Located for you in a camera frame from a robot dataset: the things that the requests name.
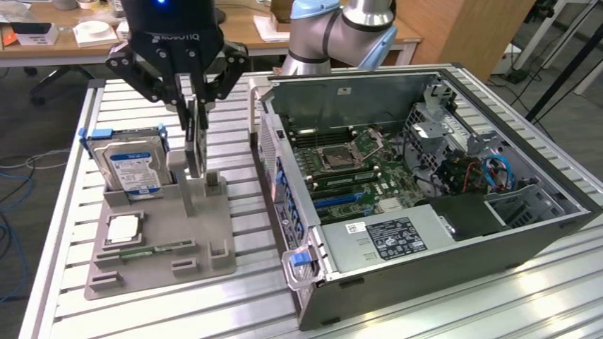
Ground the white round object on box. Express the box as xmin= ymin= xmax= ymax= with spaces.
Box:
xmin=72 ymin=20 xmax=119 ymax=49

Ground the CPU socket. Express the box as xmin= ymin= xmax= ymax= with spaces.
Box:
xmin=316 ymin=144 xmax=359 ymax=170

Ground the blue floor cable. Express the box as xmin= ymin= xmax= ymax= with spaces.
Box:
xmin=0 ymin=169 xmax=37 ymax=304

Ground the long black expansion slot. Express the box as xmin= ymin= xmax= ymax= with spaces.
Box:
xmin=311 ymin=186 xmax=364 ymax=199

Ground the stack of papers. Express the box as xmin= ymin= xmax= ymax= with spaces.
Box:
xmin=252 ymin=13 xmax=293 ymax=43

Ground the green loose RAM stick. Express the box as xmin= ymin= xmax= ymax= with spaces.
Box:
xmin=101 ymin=243 xmax=188 ymax=261

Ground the white floor cable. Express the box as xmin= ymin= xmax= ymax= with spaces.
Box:
xmin=0 ymin=148 xmax=72 ymax=170

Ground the metal socket cover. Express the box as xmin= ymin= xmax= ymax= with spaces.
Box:
xmin=352 ymin=126 xmax=392 ymax=156

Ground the brown cardboard box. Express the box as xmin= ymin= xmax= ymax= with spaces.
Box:
xmin=268 ymin=0 xmax=303 ymax=24

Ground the grey metal disk bay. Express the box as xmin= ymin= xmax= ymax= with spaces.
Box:
xmin=484 ymin=183 xmax=570 ymax=229

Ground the black stand pole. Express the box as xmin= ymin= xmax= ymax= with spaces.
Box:
xmin=524 ymin=20 xmax=603 ymax=121

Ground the wooden cabinet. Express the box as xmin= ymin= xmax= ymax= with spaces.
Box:
xmin=409 ymin=0 xmax=538 ymax=84

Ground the grey parts rack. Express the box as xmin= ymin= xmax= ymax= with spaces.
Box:
xmin=83 ymin=150 xmax=239 ymax=301

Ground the green graphics card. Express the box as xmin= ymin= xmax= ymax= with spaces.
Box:
xmin=181 ymin=98 xmax=209 ymax=179

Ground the grey power supply unit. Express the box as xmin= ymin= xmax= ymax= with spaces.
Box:
xmin=309 ymin=204 xmax=457 ymax=280

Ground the black RAM slot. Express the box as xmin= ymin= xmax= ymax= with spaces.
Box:
xmin=295 ymin=135 xmax=355 ymax=143
xmin=304 ymin=164 xmax=380 ymax=179
xmin=292 ymin=126 xmax=352 ymax=133
xmin=293 ymin=130 xmax=353 ymax=138
xmin=296 ymin=139 xmax=357 ymax=148

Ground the green installed RAM stick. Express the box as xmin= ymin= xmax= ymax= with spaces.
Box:
xmin=309 ymin=171 xmax=379 ymax=187

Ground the hard disk with blue bracket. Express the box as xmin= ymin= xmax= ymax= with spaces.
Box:
xmin=77 ymin=123 xmax=173 ymax=201

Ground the thin red wire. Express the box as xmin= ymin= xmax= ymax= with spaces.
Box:
xmin=459 ymin=157 xmax=475 ymax=194

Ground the black office chair base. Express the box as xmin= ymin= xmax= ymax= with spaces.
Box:
xmin=23 ymin=65 xmax=95 ymax=107

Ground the blue data wire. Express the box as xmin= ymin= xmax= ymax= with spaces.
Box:
xmin=483 ymin=155 xmax=518 ymax=194

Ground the white box with black label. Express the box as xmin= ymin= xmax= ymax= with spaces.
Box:
xmin=8 ymin=21 xmax=60 ymax=47

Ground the green motherboard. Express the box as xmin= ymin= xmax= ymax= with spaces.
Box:
xmin=281 ymin=121 xmax=435 ymax=222

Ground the wooden desk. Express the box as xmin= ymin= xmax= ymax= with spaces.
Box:
xmin=0 ymin=0 xmax=423 ymax=68

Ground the blue case release latch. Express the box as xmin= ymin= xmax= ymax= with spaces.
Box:
xmin=291 ymin=252 xmax=316 ymax=269

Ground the silver CPU chip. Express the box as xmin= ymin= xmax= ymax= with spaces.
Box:
xmin=105 ymin=215 xmax=143 ymax=243

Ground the silver chipset heatsink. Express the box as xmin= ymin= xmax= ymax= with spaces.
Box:
xmin=376 ymin=197 xmax=404 ymax=213

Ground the black open PC case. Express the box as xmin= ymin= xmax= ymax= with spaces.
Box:
xmin=247 ymin=65 xmax=603 ymax=331

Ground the white table stop block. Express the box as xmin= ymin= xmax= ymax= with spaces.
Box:
xmin=248 ymin=78 xmax=273 ymax=107

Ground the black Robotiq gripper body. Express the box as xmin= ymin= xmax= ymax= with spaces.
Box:
xmin=120 ymin=0 xmax=227 ymax=77

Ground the perforated metal drive cage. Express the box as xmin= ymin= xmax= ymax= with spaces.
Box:
xmin=403 ymin=76 xmax=500 ymax=170

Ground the black plastic shroud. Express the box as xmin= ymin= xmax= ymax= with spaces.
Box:
xmin=425 ymin=192 xmax=512 ymax=243

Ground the blue expansion slot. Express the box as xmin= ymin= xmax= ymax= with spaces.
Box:
xmin=312 ymin=192 xmax=369 ymax=210

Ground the black cable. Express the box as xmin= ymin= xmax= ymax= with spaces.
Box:
xmin=399 ymin=130 xmax=425 ymax=188

